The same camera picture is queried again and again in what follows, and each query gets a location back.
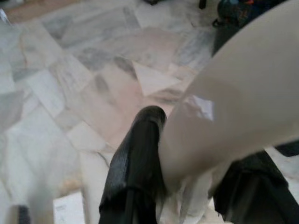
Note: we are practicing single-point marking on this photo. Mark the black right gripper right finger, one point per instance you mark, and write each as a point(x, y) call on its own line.
point(252, 191)

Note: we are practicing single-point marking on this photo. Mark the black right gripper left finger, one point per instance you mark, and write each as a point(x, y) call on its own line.
point(135, 163)

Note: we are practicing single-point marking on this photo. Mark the black round waste bin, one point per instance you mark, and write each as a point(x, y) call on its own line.
point(223, 39)

